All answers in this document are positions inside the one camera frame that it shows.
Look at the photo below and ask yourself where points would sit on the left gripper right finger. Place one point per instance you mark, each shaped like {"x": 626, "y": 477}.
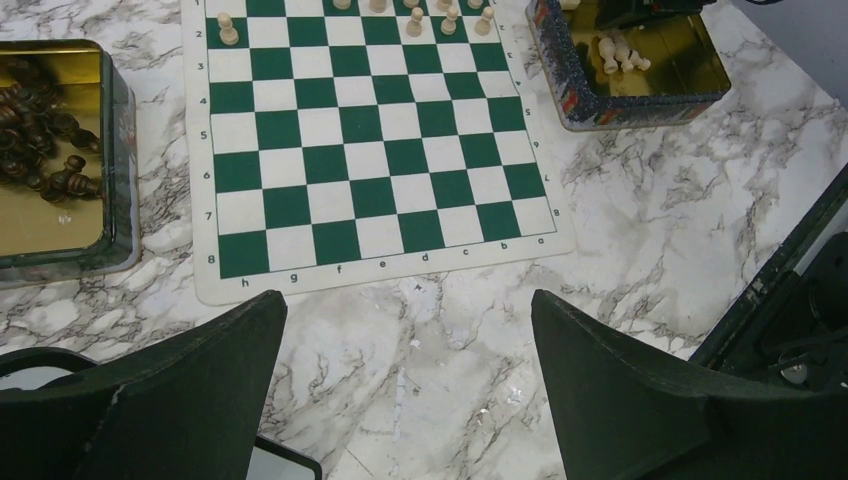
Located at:
{"x": 623, "y": 409}

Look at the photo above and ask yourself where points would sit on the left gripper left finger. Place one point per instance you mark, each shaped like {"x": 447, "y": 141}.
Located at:
{"x": 187, "y": 407}

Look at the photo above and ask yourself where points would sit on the light pawn chess piece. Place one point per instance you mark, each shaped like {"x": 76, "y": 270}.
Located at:
{"x": 483, "y": 25}

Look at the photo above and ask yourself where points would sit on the gold tin with dark pieces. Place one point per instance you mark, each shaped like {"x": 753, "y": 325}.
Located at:
{"x": 42, "y": 242}

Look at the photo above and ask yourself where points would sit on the green white chess board mat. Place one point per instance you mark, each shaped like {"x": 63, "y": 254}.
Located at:
{"x": 328, "y": 148}

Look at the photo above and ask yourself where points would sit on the pile of dark chess pieces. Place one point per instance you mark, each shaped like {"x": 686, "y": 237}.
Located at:
{"x": 32, "y": 123}

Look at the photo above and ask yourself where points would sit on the gold tin with light pieces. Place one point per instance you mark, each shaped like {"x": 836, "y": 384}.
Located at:
{"x": 686, "y": 76}

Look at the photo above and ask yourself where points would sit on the pile of light chess pieces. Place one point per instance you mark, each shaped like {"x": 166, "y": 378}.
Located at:
{"x": 617, "y": 55}

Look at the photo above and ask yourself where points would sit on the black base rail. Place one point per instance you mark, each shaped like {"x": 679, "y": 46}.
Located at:
{"x": 789, "y": 325}

